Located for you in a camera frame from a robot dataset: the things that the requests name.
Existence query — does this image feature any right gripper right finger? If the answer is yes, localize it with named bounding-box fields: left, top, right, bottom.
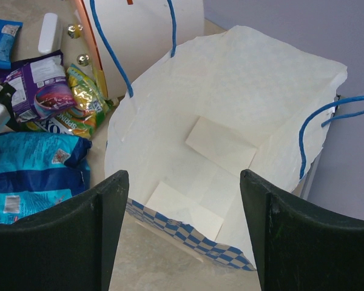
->
left=240, top=170, right=364, bottom=290

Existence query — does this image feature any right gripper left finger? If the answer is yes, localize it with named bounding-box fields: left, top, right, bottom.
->
left=0, top=170, right=129, bottom=290

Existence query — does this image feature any purple snack bag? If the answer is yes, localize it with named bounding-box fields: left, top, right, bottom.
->
left=0, top=50, right=76, bottom=123

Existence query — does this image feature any blue m&m's packet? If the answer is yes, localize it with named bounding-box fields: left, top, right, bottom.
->
left=0, top=19, right=23, bottom=70

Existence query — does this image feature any large blue snack bag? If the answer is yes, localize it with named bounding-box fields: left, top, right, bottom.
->
left=0, top=132, right=92, bottom=224

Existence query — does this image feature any checkered paper bag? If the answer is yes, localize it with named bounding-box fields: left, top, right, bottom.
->
left=104, top=25, right=350, bottom=271

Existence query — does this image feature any green Fox's candy bag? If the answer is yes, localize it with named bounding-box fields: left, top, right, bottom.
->
left=22, top=64, right=114, bottom=139

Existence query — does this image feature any small white plastic bar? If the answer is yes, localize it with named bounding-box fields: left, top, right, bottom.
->
left=38, top=13, right=59, bottom=55

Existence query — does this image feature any round mini drawer cabinet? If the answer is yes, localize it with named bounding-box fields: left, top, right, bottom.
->
left=71, top=0, right=204, bottom=99

